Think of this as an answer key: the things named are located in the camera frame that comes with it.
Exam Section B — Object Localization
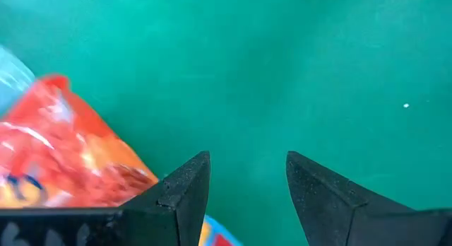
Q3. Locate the blue beef ramen packet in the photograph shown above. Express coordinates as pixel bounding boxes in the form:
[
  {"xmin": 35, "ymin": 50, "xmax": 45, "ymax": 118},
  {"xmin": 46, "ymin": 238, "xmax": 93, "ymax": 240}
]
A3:
[{"xmin": 197, "ymin": 213, "xmax": 244, "ymax": 246}]

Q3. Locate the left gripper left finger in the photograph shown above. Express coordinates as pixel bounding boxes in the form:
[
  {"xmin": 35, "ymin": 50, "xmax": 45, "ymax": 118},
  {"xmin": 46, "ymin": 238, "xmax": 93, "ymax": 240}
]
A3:
[{"xmin": 0, "ymin": 150, "xmax": 212, "ymax": 246}]

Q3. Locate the clear plastic bin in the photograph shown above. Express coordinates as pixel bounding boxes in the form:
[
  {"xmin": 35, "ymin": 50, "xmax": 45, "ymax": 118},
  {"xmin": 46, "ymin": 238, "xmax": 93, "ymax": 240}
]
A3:
[{"xmin": 0, "ymin": 44, "xmax": 36, "ymax": 116}]

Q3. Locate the red spicy noodle packet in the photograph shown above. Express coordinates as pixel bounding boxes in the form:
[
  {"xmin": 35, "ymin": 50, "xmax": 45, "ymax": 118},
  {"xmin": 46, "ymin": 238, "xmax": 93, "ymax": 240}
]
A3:
[{"xmin": 0, "ymin": 74, "xmax": 160, "ymax": 209}]

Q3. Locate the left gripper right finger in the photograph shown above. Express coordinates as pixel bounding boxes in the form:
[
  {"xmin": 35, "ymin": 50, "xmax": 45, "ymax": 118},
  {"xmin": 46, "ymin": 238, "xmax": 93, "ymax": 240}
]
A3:
[{"xmin": 285, "ymin": 150, "xmax": 452, "ymax": 246}]

